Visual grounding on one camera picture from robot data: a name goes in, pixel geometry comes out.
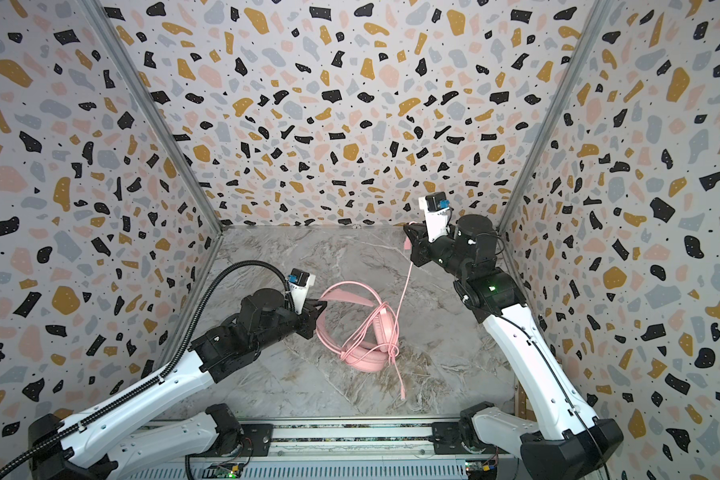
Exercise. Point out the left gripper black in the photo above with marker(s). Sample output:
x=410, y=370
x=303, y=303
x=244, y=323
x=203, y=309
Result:
x=309, y=314

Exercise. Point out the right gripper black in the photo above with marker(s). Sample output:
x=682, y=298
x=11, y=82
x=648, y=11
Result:
x=421, y=250

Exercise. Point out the pink headphones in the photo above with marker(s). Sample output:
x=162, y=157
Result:
x=375, y=343

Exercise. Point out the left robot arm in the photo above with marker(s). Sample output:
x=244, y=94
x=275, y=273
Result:
x=109, y=441

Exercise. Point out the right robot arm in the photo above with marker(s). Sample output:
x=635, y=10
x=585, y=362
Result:
x=566, y=439

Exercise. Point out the left circuit board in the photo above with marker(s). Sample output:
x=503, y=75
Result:
x=225, y=471

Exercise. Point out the circuit board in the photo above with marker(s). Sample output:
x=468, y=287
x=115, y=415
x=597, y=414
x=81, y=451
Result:
x=481, y=470
x=225, y=471

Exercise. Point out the right circuit board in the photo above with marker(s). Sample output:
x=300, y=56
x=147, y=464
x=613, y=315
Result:
x=481, y=470

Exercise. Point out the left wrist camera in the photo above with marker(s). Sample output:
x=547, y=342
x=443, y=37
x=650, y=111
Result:
x=300, y=282

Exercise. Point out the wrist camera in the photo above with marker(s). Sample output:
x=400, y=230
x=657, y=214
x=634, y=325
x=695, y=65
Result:
x=300, y=282
x=437, y=211

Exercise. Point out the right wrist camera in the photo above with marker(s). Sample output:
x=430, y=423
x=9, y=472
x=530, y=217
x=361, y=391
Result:
x=437, y=211

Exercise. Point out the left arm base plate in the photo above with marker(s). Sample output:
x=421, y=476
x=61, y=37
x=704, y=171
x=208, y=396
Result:
x=247, y=440

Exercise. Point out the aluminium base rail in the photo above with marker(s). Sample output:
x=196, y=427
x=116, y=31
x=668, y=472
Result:
x=359, y=438

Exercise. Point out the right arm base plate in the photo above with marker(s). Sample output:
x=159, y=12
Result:
x=452, y=438

